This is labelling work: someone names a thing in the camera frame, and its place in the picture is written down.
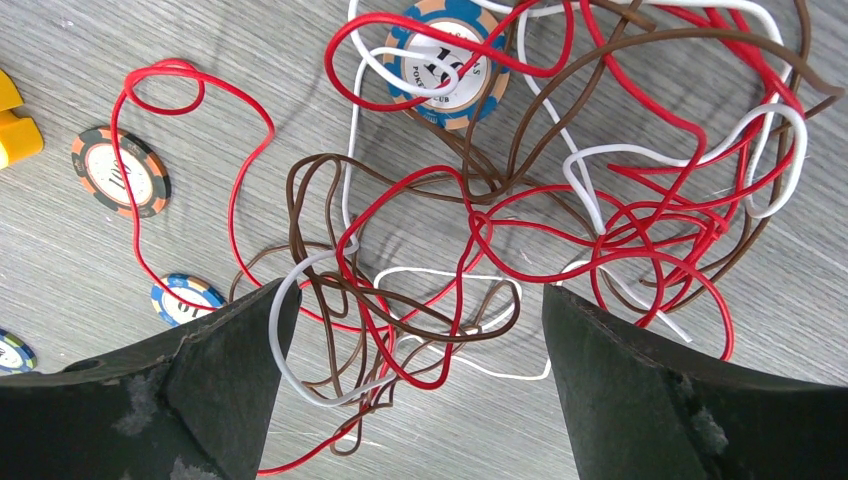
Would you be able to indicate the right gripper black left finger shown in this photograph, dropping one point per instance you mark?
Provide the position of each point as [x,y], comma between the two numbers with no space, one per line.
[193,402]

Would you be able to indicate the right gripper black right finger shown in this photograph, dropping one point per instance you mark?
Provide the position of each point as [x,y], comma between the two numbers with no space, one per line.
[640,406]

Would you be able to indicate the dark chip middle right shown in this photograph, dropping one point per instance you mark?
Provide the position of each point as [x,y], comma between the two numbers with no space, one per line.
[186,299]

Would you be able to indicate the dark chip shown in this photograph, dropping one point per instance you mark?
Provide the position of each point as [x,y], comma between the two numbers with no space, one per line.
[481,88]
[186,299]

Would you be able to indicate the dark chip lowest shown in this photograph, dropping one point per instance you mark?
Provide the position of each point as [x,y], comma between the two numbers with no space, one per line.
[16,355]

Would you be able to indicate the dark chip upper right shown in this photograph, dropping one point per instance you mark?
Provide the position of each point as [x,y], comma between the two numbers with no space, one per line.
[481,88]

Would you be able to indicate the yellow triangular plastic frame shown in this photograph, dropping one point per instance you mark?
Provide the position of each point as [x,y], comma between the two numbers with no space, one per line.
[20,136]

